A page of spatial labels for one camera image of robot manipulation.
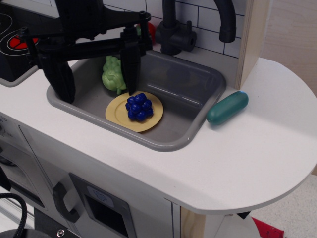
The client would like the green toy lettuce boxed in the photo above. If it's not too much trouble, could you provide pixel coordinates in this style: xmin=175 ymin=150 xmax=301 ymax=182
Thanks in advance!
xmin=102 ymin=56 xmax=127 ymax=95

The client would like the teal toy cucumber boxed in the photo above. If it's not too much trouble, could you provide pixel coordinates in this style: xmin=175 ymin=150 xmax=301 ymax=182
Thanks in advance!
xmin=206 ymin=91 xmax=249 ymax=125

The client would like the red toy strawberry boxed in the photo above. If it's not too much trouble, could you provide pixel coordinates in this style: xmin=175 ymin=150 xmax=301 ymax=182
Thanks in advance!
xmin=136 ymin=22 xmax=156 ymax=45

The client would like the red cloth on floor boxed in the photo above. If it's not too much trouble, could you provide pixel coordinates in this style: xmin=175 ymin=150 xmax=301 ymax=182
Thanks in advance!
xmin=252 ymin=217 xmax=284 ymax=238

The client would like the yellow toy plate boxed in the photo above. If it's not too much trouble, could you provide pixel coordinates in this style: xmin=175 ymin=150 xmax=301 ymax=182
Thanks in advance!
xmin=105 ymin=92 xmax=163 ymax=132

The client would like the grey toy sink basin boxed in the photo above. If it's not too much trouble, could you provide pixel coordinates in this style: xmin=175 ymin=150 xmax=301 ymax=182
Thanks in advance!
xmin=47 ymin=51 xmax=226 ymax=152

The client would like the wooden side panel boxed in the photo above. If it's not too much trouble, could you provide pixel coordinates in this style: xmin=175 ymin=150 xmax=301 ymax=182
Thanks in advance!
xmin=235 ymin=0 xmax=271 ymax=90

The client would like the black toy stovetop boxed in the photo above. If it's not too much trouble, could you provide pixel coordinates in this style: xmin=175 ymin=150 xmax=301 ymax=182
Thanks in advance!
xmin=0 ymin=0 xmax=58 ymax=87

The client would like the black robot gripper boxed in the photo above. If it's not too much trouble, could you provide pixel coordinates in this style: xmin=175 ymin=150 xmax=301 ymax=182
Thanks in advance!
xmin=21 ymin=0 xmax=152 ymax=103

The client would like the grey dishwasher door panel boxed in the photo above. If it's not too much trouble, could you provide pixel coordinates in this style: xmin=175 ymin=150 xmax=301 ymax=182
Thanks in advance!
xmin=69 ymin=173 xmax=137 ymax=238

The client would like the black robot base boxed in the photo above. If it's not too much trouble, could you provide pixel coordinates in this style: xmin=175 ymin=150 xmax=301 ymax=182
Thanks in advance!
xmin=0 ymin=207 xmax=82 ymax=238

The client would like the blue toy blueberries cluster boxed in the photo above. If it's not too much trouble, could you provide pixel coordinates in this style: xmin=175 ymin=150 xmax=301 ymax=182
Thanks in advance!
xmin=125 ymin=93 xmax=154 ymax=121

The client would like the black oven door handle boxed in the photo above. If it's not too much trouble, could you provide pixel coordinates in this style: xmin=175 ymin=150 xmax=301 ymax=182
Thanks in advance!
xmin=53 ymin=182 xmax=80 ymax=223

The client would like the black braided cable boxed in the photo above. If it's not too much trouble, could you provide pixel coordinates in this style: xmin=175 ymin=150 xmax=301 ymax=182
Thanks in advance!
xmin=0 ymin=192 xmax=28 ymax=238

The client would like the black toy faucet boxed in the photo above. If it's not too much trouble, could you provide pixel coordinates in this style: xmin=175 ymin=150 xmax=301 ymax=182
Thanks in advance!
xmin=155 ymin=0 xmax=236 ymax=56

